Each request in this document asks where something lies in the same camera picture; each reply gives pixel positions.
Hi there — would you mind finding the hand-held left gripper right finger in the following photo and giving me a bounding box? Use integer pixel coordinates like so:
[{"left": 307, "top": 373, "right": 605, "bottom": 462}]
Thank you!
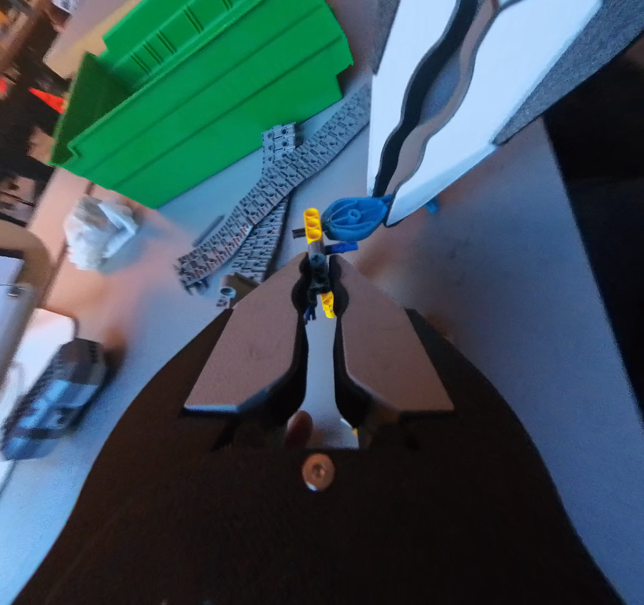
[{"left": 328, "top": 255, "right": 455, "bottom": 427}]

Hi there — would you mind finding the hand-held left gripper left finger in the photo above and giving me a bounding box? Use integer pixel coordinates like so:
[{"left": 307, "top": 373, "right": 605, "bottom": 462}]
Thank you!
[{"left": 183, "top": 254, "right": 310, "bottom": 412}]

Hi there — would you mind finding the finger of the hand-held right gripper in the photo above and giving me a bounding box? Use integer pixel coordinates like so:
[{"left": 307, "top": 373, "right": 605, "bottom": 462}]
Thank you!
[
  {"left": 384, "top": 0, "right": 603, "bottom": 226},
  {"left": 366, "top": 0, "right": 479, "bottom": 198}
]

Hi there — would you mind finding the blue plastic tool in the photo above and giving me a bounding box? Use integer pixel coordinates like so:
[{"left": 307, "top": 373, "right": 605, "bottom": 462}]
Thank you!
[{"left": 321, "top": 194, "right": 440, "bottom": 244}]

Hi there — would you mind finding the yellow beam grey panel assembly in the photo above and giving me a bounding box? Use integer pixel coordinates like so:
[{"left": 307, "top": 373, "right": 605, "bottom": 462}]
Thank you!
[{"left": 293, "top": 206, "right": 360, "bottom": 320}]

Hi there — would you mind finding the grey desk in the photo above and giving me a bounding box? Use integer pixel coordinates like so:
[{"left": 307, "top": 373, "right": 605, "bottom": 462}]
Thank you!
[{"left": 0, "top": 0, "right": 644, "bottom": 605}]

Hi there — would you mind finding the person's left hand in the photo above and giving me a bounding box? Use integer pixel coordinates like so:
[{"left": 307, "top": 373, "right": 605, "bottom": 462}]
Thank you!
[{"left": 285, "top": 410, "right": 315, "bottom": 449}]

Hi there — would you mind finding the small grey toy axle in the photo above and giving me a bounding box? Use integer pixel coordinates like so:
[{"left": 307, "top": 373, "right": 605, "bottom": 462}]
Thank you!
[{"left": 193, "top": 214, "right": 225, "bottom": 245}]

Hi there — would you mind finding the crumpled white plastic bag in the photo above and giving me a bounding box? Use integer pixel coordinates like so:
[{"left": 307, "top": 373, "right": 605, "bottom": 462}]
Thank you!
[{"left": 63, "top": 196, "right": 139, "bottom": 270}]

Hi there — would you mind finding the grey toy motor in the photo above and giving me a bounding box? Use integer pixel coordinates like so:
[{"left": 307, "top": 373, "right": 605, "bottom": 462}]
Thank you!
[{"left": 0, "top": 337, "right": 113, "bottom": 462}]

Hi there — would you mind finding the green plastic bin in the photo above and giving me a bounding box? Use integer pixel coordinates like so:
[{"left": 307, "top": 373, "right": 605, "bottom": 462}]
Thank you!
[{"left": 48, "top": 0, "right": 355, "bottom": 210}]

